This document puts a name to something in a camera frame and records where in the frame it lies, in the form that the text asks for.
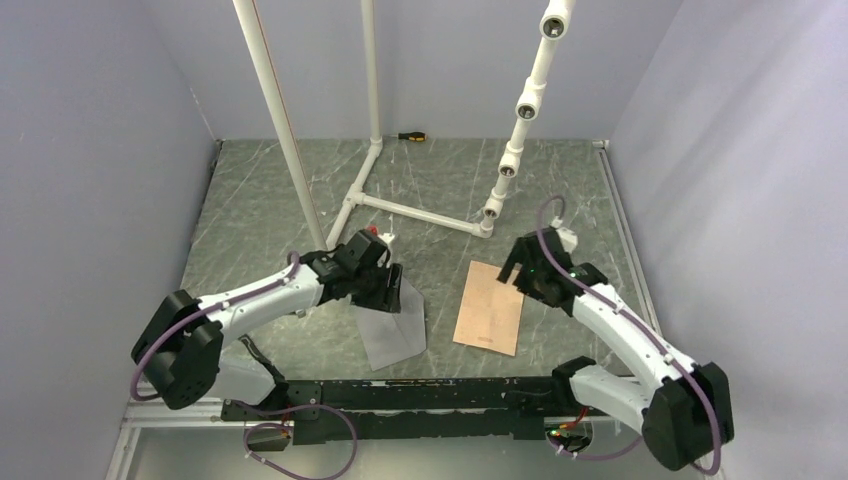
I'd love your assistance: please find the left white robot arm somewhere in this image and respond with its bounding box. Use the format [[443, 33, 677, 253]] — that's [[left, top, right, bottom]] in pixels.
[[130, 228, 403, 420]]

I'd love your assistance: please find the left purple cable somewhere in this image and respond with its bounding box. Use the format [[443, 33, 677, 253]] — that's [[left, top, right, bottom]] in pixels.
[[129, 250, 303, 403]]

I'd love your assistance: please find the yellow black screwdriver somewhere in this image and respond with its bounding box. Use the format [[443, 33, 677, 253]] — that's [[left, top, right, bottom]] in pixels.
[[397, 131, 427, 142]]

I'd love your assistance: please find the purple cable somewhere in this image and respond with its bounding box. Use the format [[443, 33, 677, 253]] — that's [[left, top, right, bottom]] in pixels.
[[535, 194, 725, 477], [129, 250, 303, 403]]

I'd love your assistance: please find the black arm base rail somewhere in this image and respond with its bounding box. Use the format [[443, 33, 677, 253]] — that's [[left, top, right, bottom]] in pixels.
[[221, 376, 590, 445]]

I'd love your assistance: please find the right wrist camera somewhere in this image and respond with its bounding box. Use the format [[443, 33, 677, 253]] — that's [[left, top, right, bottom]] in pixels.
[[550, 217, 579, 254]]

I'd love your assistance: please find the white PVC pipe frame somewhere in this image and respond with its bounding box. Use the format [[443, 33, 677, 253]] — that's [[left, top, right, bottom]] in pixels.
[[231, 0, 578, 253]]

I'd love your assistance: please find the brown paper letter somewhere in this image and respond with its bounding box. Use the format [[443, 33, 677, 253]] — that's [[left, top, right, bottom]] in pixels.
[[453, 261, 524, 357]]

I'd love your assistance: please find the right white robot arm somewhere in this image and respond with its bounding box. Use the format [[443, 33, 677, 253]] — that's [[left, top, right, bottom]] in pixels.
[[497, 227, 735, 471]]

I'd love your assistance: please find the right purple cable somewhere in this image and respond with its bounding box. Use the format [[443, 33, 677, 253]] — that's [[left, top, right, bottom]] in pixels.
[[535, 194, 725, 477]]

